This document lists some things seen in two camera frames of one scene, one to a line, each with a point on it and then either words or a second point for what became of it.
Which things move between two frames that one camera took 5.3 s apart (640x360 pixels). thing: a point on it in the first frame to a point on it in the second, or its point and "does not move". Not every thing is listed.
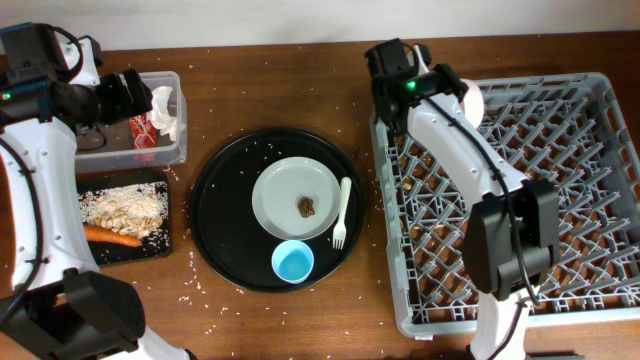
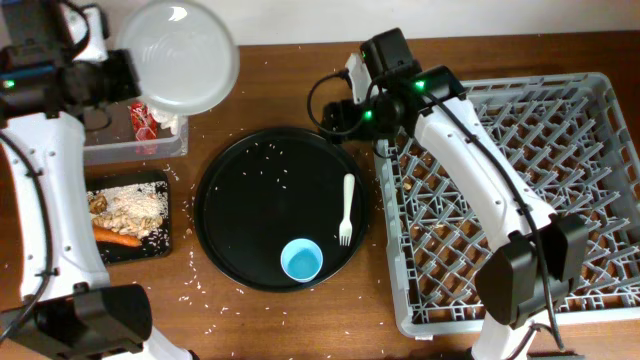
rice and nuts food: (139, 210) does not move
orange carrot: (100, 234) does not move
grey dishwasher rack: (566, 131) does not move
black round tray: (223, 218) does not move
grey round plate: (296, 198) to (186, 55)
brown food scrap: (305, 206) to (98, 204)
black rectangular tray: (157, 245) does not move
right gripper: (445, 70) to (344, 118)
